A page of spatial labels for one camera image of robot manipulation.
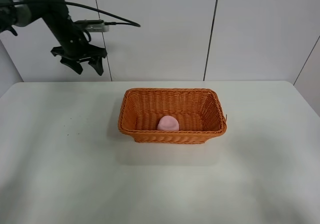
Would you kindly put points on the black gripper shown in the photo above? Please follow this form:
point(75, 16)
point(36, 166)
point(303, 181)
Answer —
point(73, 43)

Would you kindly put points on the pink peach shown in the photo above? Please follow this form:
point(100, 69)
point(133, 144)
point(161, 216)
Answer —
point(168, 123)

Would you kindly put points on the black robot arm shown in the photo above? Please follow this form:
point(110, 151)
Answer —
point(21, 13)

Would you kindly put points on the orange woven basket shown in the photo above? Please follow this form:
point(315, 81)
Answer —
point(197, 110)

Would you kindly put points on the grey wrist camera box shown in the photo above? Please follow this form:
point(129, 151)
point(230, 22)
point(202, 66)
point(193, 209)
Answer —
point(92, 25)

